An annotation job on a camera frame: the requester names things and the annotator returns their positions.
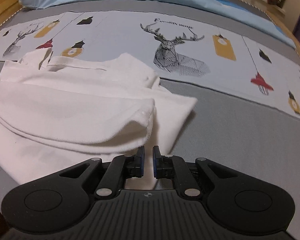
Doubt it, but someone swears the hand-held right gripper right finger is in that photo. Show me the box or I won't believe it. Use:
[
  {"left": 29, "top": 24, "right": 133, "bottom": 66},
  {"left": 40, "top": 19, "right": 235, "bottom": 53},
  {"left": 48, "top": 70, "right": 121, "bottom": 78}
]
[{"left": 152, "top": 145, "right": 237, "bottom": 198}]

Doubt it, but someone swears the white shirt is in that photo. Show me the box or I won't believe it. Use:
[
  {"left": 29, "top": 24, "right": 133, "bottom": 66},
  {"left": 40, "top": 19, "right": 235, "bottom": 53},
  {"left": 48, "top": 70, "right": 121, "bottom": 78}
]
[{"left": 0, "top": 47, "right": 198, "bottom": 191}]

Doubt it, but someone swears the deer print bed sheet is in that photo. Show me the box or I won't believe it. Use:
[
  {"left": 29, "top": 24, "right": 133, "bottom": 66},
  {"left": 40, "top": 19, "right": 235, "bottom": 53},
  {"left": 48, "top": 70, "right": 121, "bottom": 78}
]
[{"left": 0, "top": 0, "right": 300, "bottom": 75}]

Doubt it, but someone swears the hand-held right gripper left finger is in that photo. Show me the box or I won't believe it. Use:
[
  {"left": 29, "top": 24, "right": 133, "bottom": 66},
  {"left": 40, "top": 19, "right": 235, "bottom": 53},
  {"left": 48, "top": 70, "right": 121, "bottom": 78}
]
[{"left": 59, "top": 146, "right": 146, "bottom": 197}]

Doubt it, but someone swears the grey deer print bedsheet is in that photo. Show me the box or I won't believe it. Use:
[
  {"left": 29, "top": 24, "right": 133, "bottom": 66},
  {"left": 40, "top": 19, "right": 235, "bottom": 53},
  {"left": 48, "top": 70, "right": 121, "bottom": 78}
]
[{"left": 0, "top": 0, "right": 300, "bottom": 230}]

